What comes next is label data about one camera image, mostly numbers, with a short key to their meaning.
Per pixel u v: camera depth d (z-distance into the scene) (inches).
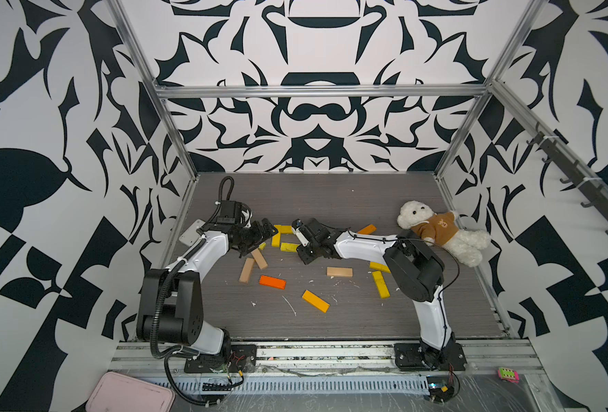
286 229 35.2
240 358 28.7
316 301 33.3
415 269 20.6
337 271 35.2
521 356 30.0
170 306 17.3
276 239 38.0
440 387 28.0
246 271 35.7
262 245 37.8
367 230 39.9
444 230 36.7
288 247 37.2
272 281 34.9
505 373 27.5
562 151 25.5
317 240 29.7
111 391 26.7
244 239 29.9
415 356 29.2
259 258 37.0
